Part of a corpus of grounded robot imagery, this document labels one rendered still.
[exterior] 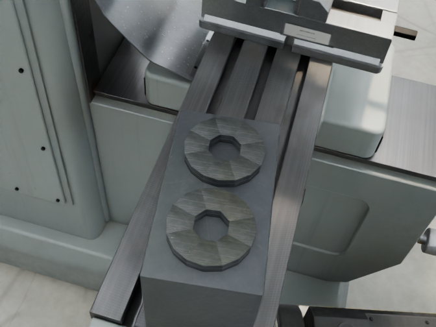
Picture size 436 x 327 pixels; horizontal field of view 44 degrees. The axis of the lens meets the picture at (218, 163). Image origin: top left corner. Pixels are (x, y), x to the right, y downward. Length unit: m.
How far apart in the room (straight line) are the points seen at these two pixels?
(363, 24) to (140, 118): 0.51
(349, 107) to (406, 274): 0.91
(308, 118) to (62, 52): 0.49
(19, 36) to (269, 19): 0.46
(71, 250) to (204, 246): 1.11
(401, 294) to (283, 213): 1.11
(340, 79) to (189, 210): 0.68
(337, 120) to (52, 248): 0.92
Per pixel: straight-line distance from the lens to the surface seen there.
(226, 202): 0.56
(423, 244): 1.37
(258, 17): 1.02
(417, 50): 2.66
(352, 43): 1.02
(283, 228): 0.79
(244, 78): 0.96
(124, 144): 1.30
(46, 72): 1.15
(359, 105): 1.13
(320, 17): 0.99
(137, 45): 1.06
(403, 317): 1.16
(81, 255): 1.62
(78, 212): 1.53
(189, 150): 0.59
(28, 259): 1.72
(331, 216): 1.33
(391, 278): 1.89
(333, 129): 1.10
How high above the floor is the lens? 1.59
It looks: 53 degrees down
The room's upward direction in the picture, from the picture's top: 6 degrees clockwise
